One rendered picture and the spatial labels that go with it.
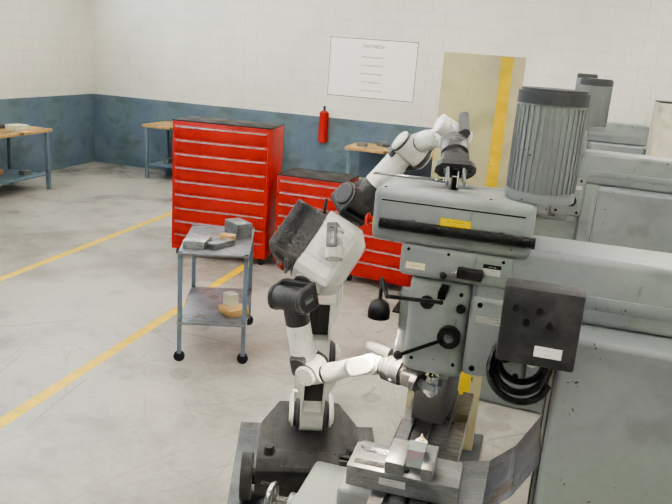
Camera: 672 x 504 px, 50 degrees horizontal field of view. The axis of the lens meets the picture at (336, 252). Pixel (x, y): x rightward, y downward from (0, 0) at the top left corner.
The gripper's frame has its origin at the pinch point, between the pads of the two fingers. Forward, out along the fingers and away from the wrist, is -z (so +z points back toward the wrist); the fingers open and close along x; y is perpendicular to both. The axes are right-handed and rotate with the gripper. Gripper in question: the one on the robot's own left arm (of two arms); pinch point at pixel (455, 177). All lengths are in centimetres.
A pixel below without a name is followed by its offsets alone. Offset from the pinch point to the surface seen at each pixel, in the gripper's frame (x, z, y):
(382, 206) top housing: 21.5, -11.8, -3.7
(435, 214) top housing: 5.9, -15.1, -2.1
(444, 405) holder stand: -9, -24, -88
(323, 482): 33, -50, -106
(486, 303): -11.7, -30.1, -22.1
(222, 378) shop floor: 117, 108, -285
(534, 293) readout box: -18, -47, 3
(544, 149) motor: -21.8, -6.7, 18.0
